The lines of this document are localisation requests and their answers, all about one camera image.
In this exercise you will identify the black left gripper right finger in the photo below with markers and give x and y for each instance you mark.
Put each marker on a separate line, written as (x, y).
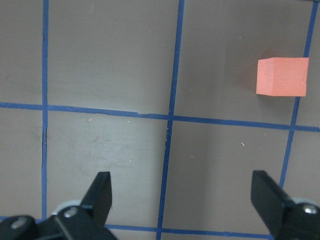
(286, 218)

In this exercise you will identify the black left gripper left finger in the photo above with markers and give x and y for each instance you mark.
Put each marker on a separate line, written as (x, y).
(86, 221)

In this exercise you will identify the orange foam block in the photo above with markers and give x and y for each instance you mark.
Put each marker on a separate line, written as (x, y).
(282, 76)

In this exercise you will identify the brown paper table cover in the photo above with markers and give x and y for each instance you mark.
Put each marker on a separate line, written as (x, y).
(162, 94)

